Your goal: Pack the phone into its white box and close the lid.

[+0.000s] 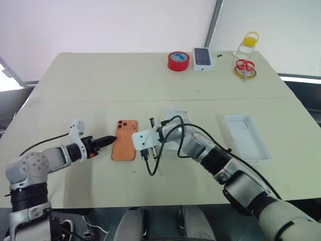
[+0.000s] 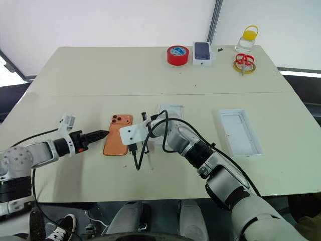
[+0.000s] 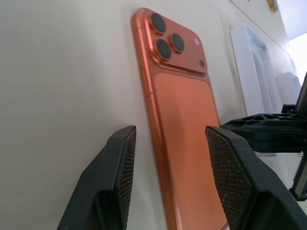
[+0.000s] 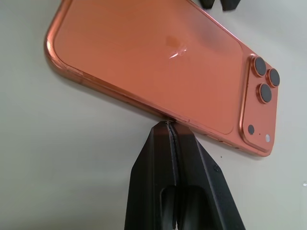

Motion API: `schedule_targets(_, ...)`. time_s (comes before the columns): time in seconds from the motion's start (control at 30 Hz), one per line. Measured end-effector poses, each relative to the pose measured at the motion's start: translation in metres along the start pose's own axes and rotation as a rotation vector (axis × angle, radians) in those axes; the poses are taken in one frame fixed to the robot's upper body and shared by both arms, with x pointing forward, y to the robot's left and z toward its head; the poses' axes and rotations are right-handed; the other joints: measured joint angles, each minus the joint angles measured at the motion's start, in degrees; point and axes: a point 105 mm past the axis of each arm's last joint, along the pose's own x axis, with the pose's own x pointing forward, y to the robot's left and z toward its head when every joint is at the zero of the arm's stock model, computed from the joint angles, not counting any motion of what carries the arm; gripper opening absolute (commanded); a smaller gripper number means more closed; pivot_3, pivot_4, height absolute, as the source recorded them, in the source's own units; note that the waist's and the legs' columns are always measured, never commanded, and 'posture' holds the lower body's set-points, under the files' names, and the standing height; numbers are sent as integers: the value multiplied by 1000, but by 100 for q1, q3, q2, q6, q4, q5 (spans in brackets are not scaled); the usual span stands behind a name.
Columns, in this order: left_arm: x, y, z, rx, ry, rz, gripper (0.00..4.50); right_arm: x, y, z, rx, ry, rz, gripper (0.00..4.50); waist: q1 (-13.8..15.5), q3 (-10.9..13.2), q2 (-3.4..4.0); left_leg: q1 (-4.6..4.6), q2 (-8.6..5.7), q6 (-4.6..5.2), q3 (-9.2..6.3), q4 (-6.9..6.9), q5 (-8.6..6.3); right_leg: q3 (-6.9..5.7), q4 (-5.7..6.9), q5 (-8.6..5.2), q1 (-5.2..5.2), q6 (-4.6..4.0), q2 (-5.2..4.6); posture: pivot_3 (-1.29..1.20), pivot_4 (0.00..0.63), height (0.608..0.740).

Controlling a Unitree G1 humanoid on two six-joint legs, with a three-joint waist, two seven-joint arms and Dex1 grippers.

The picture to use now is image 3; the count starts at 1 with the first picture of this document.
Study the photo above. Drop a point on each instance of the white phone box base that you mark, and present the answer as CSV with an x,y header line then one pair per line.
x,y
241,62

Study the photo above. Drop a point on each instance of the orange smartphone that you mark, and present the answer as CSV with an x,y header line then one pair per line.
x,y
187,119

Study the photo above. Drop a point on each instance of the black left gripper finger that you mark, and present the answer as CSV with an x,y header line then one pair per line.
x,y
100,182

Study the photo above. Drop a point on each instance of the white phone box lid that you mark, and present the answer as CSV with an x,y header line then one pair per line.
x,y
287,91

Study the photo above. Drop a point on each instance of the yellow object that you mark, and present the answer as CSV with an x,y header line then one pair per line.
x,y
272,4

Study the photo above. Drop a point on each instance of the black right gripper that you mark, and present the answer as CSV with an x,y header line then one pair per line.
x,y
301,177

